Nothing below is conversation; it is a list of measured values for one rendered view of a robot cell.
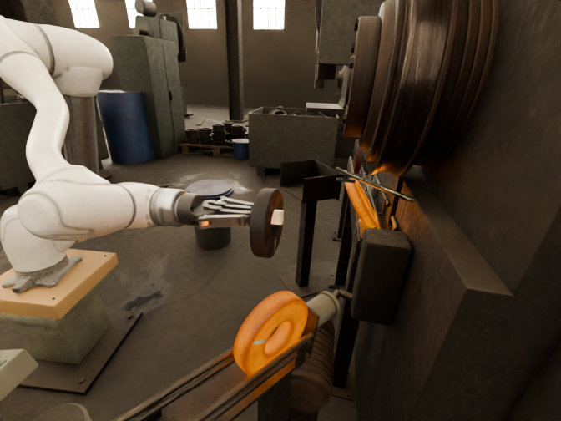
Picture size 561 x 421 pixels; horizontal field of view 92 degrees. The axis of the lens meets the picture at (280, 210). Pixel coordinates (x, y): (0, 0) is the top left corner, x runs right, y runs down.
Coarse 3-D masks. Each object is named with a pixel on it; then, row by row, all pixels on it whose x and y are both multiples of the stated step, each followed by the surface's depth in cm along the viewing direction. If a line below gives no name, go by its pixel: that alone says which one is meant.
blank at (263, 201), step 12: (264, 192) 57; (276, 192) 59; (264, 204) 54; (276, 204) 60; (252, 216) 54; (264, 216) 53; (252, 228) 54; (264, 228) 53; (276, 228) 63; (252, 240) 54; (264, 240) 54; (276, 240) 63; (264, 252) 56
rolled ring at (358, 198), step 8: (352, 184) 87; (352, 192) 86; (360, 192) 97; (352, 200) 85; (360, 200) 84; (368, 200) 99; (360, 208) 84; (368, 208) 97; (360, 216) 85; (368, 216) 85; (368, 224) 87; (376, 224) 88
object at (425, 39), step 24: (408, 0) 51; (432, 0) 48; (408, 24) 49; (432, 24) 47; (408, 48) 48; (432, 48) 48; (408, 72) 49; (432, 72) 49; (408, 96) 51; (432, 96) 50; (408, 120) 53; (384, 144) 58; (408, 144) 57; (384, 168) 67
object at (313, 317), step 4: (308, 308) 53; (308, 312) 53; (312, 312) 52; (316, 312) 52; (308, 316) 53; (312, 316) 52; (316, 316) 51; (308, 320) 53; (312, 320) 52; (316, 320) 51; (308, 324) 53; (312, 324) 53; (316, 324) 52; (304, 328) 55; (308, 328) 54; (312, 328) 53; (316, 328) 52; (304, 332) 55; (308, 332) 54; (312, 332) 53; (312, 340) 53; (312, 344) 54; (308, 348) 55; (312, 348) 54; (308, 352) 55
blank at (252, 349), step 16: (272, 304) 45; (288, 304) 46; (304, 304) 50; (256, 320) 43; (272, 320) 44; (288, 320) 48; (304, 320) 52; (240, 336) 44; (256, 336) 43; (272, 336) 52; (288, 336) 51; (240, 352) 43; (256, 352) 44; (272, 352) 49; (256, 368) 46
